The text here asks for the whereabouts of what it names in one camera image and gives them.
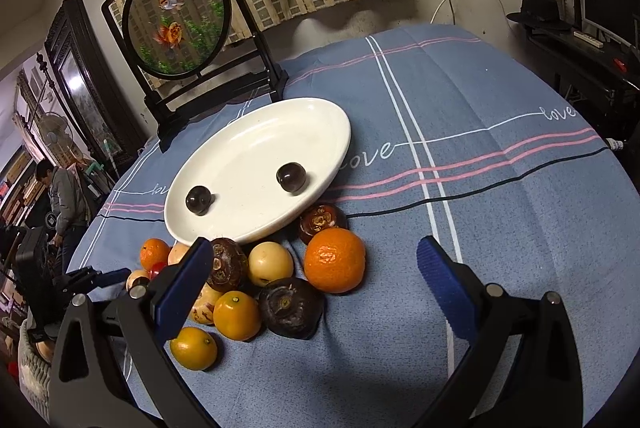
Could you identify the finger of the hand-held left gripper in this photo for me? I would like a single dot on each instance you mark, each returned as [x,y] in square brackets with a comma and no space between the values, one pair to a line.
[90,279]

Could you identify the person's left forearm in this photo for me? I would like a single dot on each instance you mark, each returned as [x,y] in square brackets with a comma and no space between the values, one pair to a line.
[35,383]

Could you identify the small pale round fruit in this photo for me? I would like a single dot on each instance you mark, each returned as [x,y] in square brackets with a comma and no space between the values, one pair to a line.
[136,281]

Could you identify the black hat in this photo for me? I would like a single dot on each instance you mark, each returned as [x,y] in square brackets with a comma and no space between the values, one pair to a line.
[540,10]

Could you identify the white remote control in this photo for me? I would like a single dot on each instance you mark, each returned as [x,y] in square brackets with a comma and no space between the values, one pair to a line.
[588,38]

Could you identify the standing fan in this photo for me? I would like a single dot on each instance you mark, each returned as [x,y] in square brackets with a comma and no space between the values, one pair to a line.
[54,127]

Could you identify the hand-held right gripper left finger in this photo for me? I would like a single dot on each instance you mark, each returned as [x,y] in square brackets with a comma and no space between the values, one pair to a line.
[182,295]

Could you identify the small yellow-orange citrus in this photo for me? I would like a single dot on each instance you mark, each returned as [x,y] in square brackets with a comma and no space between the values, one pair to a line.
[194,348]
[237,315]

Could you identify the blue striped tablecloth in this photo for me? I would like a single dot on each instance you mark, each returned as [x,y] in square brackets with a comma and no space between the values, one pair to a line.
[450,107]

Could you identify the small red object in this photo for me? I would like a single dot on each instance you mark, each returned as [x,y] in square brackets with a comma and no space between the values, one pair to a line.
[620,64]

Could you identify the large orange mandarin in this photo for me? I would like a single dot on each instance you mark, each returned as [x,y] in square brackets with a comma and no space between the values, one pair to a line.
[335,260]

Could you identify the red cherry tomato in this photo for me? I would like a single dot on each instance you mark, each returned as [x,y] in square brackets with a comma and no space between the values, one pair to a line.
[157,270]

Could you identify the black computer monitor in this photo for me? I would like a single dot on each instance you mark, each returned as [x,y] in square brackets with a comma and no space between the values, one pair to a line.
[607,2]

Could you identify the cluttered shelf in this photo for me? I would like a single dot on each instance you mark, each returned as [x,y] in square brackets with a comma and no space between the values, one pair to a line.
[20,188]

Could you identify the dark brown water chestnut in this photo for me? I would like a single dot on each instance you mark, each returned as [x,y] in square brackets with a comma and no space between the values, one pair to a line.
[230,263]
[199,200]
[322,220]
[290,308]
[291,178]

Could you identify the pale yellow round fruit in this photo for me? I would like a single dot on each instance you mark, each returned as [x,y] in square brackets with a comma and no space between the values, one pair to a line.
[270,263]

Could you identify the small orange mandarin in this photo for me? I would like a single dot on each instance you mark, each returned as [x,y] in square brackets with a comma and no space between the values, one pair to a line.
[154,254]

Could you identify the pale purple-striped melon fruit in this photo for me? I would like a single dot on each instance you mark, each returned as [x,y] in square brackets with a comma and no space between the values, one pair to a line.
[207,304]

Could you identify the black desk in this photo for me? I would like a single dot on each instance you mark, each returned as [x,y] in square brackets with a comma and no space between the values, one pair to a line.
[585,67]

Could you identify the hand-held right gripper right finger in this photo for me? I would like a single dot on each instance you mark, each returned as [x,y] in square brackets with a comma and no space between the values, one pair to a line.
[447,290]

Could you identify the large pale round fruit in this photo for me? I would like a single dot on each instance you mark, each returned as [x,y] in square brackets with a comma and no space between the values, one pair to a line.
[177,254]

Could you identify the white oval plate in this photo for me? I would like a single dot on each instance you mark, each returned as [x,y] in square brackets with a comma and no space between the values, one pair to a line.
[250,157]

